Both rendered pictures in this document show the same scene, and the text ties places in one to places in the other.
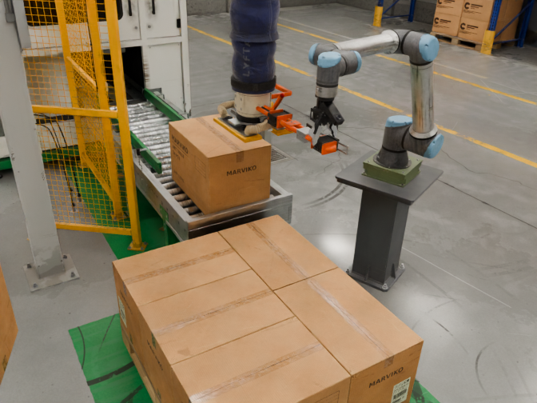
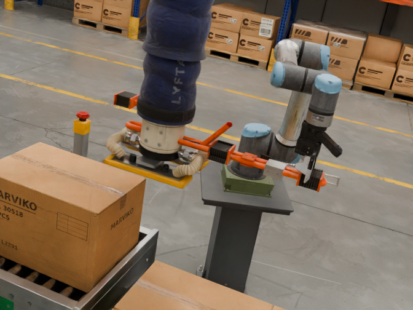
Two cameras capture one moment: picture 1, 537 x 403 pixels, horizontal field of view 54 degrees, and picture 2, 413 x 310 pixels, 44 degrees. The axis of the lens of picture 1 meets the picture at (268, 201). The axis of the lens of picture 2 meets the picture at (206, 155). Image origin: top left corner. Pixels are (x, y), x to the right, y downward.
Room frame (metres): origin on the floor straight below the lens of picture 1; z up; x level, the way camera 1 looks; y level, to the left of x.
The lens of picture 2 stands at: (1.02, 1.19, 2.02)
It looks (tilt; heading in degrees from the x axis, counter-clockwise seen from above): 23 degrees down; 319
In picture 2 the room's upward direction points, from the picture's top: 10 degrees clockwise
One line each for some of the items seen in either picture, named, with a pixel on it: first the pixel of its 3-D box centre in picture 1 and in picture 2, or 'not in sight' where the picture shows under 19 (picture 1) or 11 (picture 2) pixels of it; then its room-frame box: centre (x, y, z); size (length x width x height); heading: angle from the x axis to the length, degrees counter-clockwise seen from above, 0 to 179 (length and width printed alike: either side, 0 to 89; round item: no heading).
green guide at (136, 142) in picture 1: (118, 129); not in sight; (3.81, 1.19, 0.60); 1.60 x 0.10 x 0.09; 32
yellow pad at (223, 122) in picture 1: (236, 125); (148, 165); (2.52, 0.17, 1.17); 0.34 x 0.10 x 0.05; 33
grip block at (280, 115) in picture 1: (280, 118); (221, 151); (2.36, -0.04, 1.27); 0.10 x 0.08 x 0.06; 123
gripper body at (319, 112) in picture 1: (324, 109); (311, 139); (2.10, -0.22, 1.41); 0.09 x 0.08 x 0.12; 32
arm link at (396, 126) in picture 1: (398, 132); (255, 140); (2.87, -0.75, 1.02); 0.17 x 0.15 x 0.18; 45
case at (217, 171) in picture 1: (218, 163); (63, 212); (2.95, 0.32, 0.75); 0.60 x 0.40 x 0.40; 31
